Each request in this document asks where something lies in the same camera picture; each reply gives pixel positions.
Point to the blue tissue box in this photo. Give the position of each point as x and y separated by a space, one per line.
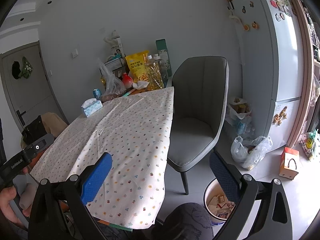
90 106

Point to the red peach-shaped jar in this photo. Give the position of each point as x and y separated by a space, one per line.
127 80

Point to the grey upholstered chair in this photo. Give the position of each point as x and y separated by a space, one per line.
200 101

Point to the grey entrance door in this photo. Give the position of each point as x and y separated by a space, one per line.
31 97

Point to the white round trash bin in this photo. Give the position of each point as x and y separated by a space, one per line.
216 203

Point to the cooking oil bottle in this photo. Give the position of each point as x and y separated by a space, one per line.
154 74

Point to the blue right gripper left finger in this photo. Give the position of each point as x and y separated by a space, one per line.
93 177

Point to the yellow snack bag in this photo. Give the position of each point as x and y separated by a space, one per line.
136 63

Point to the white refrigerator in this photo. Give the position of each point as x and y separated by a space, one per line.
272 65

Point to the person's patterned dark knee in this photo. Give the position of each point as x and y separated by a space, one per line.
187 221

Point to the blue drink can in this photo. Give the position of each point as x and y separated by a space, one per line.
97 93

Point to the green tall box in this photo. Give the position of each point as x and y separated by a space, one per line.
163 53

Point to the clear plastic trash bag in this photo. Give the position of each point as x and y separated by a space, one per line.
248 153

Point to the smiley face plastic bag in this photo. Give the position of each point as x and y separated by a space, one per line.
310 144

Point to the white bag of bottles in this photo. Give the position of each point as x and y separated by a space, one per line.
238 120

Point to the orange paper gift box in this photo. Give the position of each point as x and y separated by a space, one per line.
289 163

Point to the dotted white tablecloth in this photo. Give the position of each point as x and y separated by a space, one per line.
135 131

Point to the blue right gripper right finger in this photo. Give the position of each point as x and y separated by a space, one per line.
227 175

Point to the clear bag of nuts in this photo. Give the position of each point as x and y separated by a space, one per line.
114 86

